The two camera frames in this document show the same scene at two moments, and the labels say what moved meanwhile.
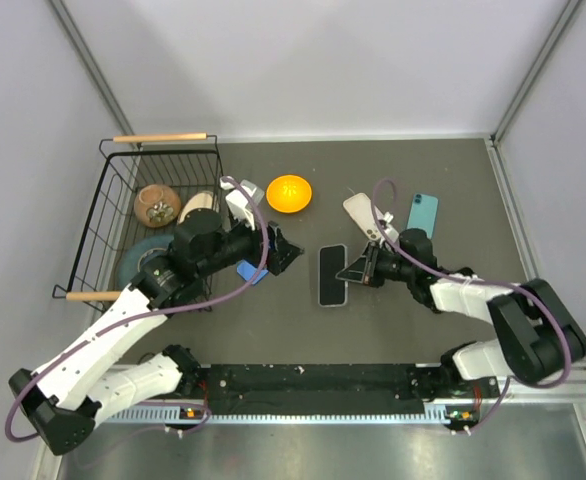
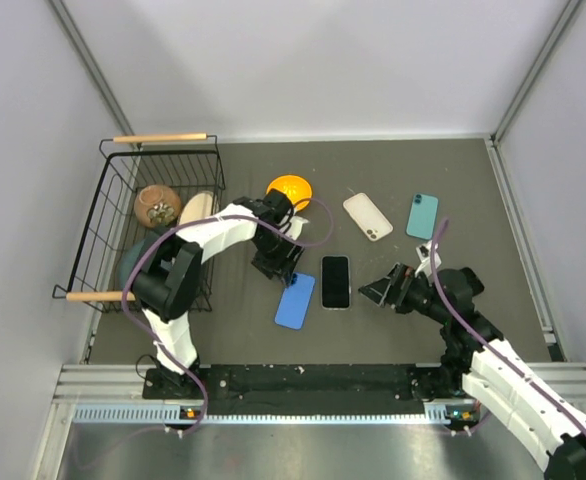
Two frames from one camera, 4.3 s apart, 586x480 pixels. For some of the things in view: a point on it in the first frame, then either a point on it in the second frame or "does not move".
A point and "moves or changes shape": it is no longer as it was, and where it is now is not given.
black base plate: x=337 y=383 does not move
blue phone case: x=247 y=271 → x=294 y=302
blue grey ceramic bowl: x=135 y=257 does not move
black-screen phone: x=332 y=291 moves or changes shape
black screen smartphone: x=332 y=290 moves or changes shape
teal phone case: x=423 y=213 does not move
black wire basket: x=144 y=185 does not move
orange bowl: x=289 y=194 does not move
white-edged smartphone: x=362 y=209 does not move
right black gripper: x=357 y=271 → x=400 y=281
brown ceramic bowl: x=156 y=205 does not move
